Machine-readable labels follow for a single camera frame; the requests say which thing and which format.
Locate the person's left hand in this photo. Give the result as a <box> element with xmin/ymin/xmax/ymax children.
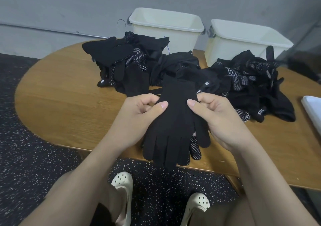
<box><xmin>108</xmin><ymin>93</ymin><xmax>169</xmax><ymax>154</ymax></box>

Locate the person's right hand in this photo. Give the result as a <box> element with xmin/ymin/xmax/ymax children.
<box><xmin>187</xmin><ymin>92</ymin><xmax>259</xmax><ymax>156</ymax></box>

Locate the pile of black gloves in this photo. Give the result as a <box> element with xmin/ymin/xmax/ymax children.
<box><xmin>181</xmin><ymin>128</ymin><xmax>212</xmax><ymax>166</ymax></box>
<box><xmin>82</xmin><ymin>31</ymin><xmax>297</xmax><ymax>123</ymax></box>

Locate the stack of black gloves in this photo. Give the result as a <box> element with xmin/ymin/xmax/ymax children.
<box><xmin>142</xmin><ymin>78</ymin><xmax>211</xmax><ymax>170</ymax></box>

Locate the white plastic bin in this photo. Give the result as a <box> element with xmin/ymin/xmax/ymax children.
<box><xmin>127</xmin><ymin>7</ymin><xmax>206</xmax><ymax>53</ymax></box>
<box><xmin>204</xmin><ymin>19</ymin><xmax>295</xmax><ymax>67</ymax></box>

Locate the person's right forearm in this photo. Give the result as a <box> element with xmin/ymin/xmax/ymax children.
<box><xmin>233</xmin><ymin>140</ymin><xmax>319</xmax><ymax>226</ymax></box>

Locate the person's left forearm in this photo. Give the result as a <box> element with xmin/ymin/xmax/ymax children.
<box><xmin>20</xmin><ymin>135</ymin><xmax>123</xmax><ymax>226</ymax></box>

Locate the person's left white shoe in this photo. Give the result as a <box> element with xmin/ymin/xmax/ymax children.
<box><xmin>111</xmin><ymin>171</ymin><xmax>134</xmax><ymax>226</ymax></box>

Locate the person's white shoe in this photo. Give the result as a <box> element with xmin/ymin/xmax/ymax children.
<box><xmin>180</xmin><ymin>192</ymin><xmax>211</xmax><ymax>226</ymax></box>
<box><xmin>111</xmin><ymin>171</ymin><xmax>134</xmax><ymax>226</ymax></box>

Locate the person's right white shoe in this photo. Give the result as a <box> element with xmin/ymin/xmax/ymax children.
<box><xmin>180</xmin><ymin>192</ymin><xmax>211</xmax><ymax>226</ymax></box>

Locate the person's left leg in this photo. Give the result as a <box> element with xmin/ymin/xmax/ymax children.
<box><xmin>88</xmin><ymin>183</ymin><xmax>126</xmax><ymax>226</ymax></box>

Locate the white flat tray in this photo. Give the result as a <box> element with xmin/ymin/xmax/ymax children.
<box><xmin>301</xmin><ymin>95</ymin><xmax>321</xmax><ymax>136</ymax></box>

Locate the metal rack frame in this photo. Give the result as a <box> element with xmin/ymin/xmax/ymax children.
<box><xmin>278</xmin><ymin>17</ymin><xmax>321</xmax><ymax>83</ymax></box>

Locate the grey wall pipe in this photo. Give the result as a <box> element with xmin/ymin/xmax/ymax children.
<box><xmin>0</xmin><ymin>21</ymin><xmax>130</xmax><ymax>39</ymax></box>

